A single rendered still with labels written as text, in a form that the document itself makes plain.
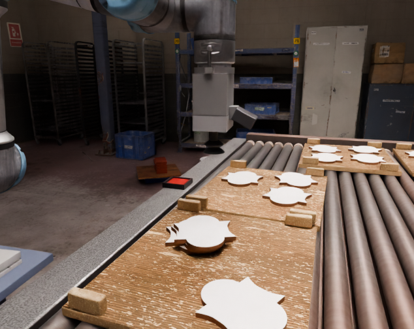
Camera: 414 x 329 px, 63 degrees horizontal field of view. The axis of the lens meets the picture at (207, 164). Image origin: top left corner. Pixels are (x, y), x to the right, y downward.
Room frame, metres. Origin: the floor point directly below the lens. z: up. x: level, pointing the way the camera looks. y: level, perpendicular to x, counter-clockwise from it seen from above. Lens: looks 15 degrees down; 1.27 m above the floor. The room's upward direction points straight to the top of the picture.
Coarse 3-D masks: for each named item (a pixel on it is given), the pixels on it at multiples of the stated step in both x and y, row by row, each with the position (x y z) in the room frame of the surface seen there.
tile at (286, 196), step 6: (270, 192) 0.89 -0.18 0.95; (276, 192) 0.89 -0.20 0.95; (282, 192) 0.89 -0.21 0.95; (288, 192) 0.89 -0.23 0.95; (294, 192) 0.89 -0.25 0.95; (300, 192) 0.89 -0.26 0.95; (270, 198) 0.84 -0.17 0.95; (276, 198) 0.84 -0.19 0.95; (282, 198) 0.84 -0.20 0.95; (288, 198) 0.84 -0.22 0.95; (294, 198) 0.84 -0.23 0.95; (300, 198) 0.84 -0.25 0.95; (306, 198) 0.86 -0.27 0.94; (276, 204) 0.82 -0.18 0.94; (282, 204) 0.81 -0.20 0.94; (288, 204) 0.81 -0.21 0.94; (294, 204) 0.81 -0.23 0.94; (300, 204) 0.82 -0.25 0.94; (306, 204) 0.81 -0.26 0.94
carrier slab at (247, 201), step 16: (224, 176) 1.07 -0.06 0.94; (272, 176) 1.07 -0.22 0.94; (320, 176) 1.07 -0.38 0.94; (208, 192) 0.92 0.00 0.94; (224, 192) 0.92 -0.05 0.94; (240, 192) 0.92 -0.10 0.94; (256, 192) 0.92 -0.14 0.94; (304, 192) 0.92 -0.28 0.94; (320, 192) 0.92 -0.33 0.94; (208, 208) 0.80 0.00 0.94; (224, 208) 0.80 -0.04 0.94; (240, 208) 0.80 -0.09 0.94; (256, 208) 0.80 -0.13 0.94; (272, 208) 0.80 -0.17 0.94; (288, 208) 0.80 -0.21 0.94; (304, 208) 0.80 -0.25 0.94; (320, 208) 0.80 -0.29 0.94; (320, 224) 0.71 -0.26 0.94
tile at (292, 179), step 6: (282, 174) 1.06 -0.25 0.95; (288, 174) 1.06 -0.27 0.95; (294, 174) 1.06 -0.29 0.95; (300, 174) 1.06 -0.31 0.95; (282, 180) 1.00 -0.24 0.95; (288, 180) 1.00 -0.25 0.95; (294, 180) 1.00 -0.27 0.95; (300, 180) 1.00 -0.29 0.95; (306, 180) 1.00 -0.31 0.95; (312, 180) 1.00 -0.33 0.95; (294, 186) 0.95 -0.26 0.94; (300, 186) 0.95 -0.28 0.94; (306, 186) 0.95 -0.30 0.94
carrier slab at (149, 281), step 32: (160, 224) 0.71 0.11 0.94; (256, 224) 0.71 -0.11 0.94; (128, 256) 0.57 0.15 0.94; (160, 256) 0.57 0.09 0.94; (192, 256) 0.57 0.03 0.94; (224, 256) 0.57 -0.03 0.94; (256, 256) 0.57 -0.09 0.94; (288, 256) 0.57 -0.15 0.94; (96, 288) 0.47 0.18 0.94; (128, 288) 0.47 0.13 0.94; (160, 288) 0.47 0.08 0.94; (192, 288) 0.47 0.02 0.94; (288, 288) 0.47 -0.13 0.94; (96, 320) 0.40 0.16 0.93; (128, 320) 0.40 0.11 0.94; (160, 320) 0.40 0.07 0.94; (192, 320) 0.40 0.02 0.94; (288, 320) 0.40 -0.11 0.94
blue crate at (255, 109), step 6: (252, 102) 5.62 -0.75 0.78; (258, 102) 5.59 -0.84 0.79; (264, 102) 5.55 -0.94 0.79; (270, 102) 5.51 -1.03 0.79; (276, 102) 5.48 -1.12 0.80; (246, 108) 5.29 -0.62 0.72; (252, 108) 5.25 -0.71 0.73; (258, 108) 5.22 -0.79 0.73; (264, 108) 5.18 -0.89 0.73; (270, 108) 5.15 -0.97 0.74; (276, 108) 5.26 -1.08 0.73; (270, 114) 5.16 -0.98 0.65
